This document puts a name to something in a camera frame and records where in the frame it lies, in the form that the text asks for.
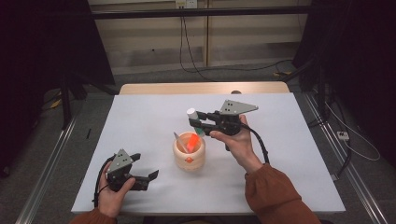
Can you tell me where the white table board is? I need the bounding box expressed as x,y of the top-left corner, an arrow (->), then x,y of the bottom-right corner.
70,92 -> 347,217

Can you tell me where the green and white glue stick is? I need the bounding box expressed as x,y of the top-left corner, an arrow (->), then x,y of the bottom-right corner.
186,107 -> 206,138

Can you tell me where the aluminium floor rail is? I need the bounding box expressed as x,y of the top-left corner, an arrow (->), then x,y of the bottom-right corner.
15,116 -> 78,224
303,92 -> 390,224

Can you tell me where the black wall cable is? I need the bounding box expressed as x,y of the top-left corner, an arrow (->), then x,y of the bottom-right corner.
178,16 -> 294,75
182,16 -> 217,83

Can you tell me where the black tripod stand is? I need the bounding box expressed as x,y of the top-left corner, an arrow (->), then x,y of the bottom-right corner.
59,73 -> 120,130
286,55 -> 331,122

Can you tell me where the person's left hand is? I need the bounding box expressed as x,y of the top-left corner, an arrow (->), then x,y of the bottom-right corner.
97,161 -> 136,219

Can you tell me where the black horizontal bar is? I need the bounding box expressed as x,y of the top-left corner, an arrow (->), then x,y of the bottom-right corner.
92,5 -> 312,21

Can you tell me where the silver pen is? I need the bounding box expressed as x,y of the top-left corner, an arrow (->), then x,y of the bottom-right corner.
173,131 -> 189,154

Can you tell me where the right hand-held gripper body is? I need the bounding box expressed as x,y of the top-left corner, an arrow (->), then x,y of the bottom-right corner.
208,99 -> 260,152

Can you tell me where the black floor cable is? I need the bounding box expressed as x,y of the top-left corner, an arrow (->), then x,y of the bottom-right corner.
307,99 -> 353,178

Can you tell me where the person's right hand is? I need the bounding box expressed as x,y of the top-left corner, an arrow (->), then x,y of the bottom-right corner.
208,114 -> 264,175

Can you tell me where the black curtain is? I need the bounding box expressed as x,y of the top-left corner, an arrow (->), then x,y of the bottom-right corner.
292,0 -> 396,160
0,0 -> 116,178

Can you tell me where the left hand-held gripper black cable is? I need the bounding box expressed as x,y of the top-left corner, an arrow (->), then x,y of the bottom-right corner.
92,154 -> 116,209

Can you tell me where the cream ribbed pen holder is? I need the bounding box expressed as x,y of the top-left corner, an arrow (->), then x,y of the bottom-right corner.
172,131 -> 206,172

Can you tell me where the light wooden table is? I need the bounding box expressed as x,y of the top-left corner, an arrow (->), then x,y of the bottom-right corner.
119,81 -> 290,95

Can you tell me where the right hand-held gripper black cable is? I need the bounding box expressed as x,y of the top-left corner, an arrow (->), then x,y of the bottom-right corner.
241,122 -> 271,165

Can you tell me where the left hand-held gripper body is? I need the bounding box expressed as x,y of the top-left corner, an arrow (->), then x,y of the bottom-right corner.
106,148 -> 149,192

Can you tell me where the hand-held gripper black cable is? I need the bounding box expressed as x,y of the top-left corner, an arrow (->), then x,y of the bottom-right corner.
241,122 -> 271,165
92,154 -> 116,209

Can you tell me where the orange highlighter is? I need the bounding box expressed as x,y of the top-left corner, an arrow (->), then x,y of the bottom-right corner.
186,133 -> 201,154

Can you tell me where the white floor cable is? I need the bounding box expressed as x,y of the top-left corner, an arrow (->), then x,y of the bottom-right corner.
325,102 -> 381,162

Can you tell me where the white wall socket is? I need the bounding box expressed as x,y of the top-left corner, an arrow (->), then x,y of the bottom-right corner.
175,0 -> 199,9

